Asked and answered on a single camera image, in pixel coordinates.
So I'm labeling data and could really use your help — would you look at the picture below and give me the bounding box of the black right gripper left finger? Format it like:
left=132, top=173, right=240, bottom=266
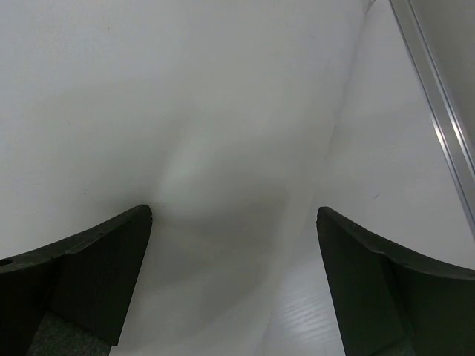
left=1, top=205, right=153, bottom=355

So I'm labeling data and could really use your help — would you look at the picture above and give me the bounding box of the aluminium frame rail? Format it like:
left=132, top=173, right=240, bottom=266
left=390, top=1, right=474, bottom=231

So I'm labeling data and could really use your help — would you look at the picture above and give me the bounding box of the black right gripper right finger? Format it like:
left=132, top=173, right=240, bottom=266
left=316, top=207, right=474, bottom=355

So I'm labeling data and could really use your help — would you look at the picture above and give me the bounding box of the white pillow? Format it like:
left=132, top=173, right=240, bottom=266
left=1, top=1, right=369, bottom=355

